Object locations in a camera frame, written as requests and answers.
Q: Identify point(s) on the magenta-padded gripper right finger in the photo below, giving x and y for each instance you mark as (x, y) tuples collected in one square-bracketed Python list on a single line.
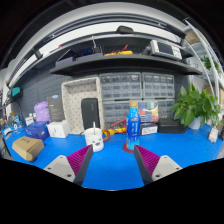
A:
[(163, 166)]

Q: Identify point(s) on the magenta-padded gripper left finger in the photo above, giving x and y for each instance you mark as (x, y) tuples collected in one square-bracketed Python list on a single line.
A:
[(63, 166)]

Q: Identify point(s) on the blue drink bottle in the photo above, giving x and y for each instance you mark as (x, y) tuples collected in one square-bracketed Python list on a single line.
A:
[(133, 128)]

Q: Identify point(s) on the white mug with face print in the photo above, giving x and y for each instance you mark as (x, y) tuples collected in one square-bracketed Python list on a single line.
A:
[(93, 140)]

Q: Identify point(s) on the black box with white label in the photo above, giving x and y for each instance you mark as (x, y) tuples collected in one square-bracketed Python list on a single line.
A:
[(149, 129)]

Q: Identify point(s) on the brown cardboard box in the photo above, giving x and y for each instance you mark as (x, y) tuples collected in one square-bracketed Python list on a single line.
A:
[(27, 148)]

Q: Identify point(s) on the black flat case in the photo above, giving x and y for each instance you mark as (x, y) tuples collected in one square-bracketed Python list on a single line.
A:
[(170, 126)]

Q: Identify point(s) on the blue box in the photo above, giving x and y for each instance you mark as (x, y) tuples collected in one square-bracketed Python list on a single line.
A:
[(36, 130)]

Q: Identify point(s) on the metal spoon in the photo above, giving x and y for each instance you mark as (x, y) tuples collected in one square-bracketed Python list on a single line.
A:
[(94, 126)]

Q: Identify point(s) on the white plant pot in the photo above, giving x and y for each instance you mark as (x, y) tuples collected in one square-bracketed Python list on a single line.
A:
[(194, 124)]

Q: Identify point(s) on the clear box of coloured parts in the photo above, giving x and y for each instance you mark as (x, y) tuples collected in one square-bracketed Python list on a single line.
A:
[(149, 111)]

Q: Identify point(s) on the dark grey upright box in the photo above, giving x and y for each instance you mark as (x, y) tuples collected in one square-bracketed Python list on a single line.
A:
[(55, 108)]

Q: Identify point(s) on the purple plastic bag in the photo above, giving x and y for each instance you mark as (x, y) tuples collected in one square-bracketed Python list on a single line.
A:
[(41, 111)]

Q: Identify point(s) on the white power adapter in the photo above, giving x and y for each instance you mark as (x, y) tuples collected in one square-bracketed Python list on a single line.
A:
[(213, 135)]

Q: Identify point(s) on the black rectangular device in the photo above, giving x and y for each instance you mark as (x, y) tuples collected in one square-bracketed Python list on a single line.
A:
[(90, 113)]

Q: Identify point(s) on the yellow multimeter with red leads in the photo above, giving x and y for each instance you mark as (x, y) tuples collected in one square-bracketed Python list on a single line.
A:
[(116, 129)]

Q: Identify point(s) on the white dotted tray box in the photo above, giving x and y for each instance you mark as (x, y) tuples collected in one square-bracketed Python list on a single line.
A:
[(71, 106)]

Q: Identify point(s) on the green leafy plant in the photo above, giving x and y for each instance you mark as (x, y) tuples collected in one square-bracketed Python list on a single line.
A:
[(195, 105)]

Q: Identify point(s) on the small teal object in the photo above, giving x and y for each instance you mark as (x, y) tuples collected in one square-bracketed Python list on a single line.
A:
[(16, 91)]

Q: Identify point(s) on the black overhead bench shelf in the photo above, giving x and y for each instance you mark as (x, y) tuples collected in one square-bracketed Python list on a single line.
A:
[(123, 63)]

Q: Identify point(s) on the white metal shelf unit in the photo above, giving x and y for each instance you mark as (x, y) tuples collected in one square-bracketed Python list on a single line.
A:
[(213, 66)]

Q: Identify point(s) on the white oscilloscope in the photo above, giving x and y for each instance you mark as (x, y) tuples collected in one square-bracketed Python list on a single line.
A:
[(165, 49)]

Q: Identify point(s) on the yellow tool with red leads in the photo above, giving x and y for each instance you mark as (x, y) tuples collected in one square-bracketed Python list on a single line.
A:
[(118, 53)]

